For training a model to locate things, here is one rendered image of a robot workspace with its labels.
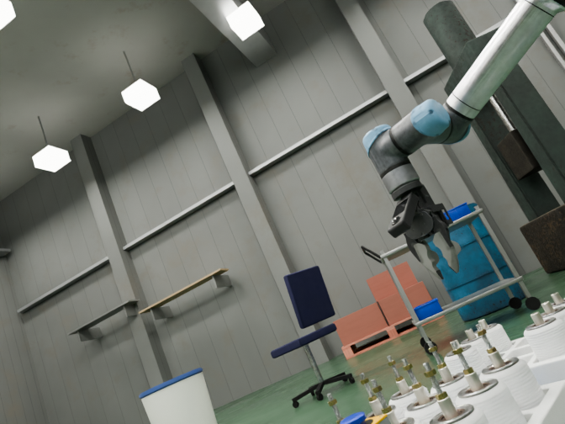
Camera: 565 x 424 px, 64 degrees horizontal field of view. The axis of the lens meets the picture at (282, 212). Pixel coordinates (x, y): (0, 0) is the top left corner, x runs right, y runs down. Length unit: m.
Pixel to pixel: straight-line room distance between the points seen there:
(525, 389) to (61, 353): 10.34
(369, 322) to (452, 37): 3.64
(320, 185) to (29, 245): 6.90
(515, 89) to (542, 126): 0.48
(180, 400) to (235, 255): 5.22
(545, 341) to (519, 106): 4.18
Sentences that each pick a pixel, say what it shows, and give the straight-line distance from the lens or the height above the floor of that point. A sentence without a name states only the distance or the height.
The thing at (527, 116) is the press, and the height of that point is 1.53.
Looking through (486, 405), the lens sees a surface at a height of 0.23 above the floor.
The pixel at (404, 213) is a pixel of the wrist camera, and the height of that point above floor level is 0.60.
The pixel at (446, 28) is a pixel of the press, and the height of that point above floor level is 2.99.
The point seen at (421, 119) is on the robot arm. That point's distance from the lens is 0.99.
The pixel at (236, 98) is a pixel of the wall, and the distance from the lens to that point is 8.92.
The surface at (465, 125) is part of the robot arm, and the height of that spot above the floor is 0.74.
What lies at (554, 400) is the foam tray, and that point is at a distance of 1.01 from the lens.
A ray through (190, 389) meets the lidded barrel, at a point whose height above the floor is 0.46.
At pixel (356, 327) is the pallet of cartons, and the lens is 6.14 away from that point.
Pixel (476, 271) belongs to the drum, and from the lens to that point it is 4.35.
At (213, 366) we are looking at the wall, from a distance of 8.68.
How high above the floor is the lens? 0.46
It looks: 15 degrees up
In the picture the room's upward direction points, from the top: 24 degrees counter-clockwise
